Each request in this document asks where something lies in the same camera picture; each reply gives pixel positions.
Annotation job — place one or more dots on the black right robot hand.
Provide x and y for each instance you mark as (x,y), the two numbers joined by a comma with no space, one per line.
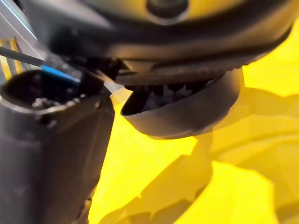
(163,35)

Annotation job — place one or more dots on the black sole-shaped plastic housing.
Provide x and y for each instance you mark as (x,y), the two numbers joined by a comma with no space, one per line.
(187,119)
(51,151)

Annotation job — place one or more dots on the yellow shelf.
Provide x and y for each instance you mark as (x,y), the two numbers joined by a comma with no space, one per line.
(233,186)

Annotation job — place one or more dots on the blue strip label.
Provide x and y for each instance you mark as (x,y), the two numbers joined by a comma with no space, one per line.
(60,74)

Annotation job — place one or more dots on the silver metal shelf frame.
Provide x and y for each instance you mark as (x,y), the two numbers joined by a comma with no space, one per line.
(16,21)

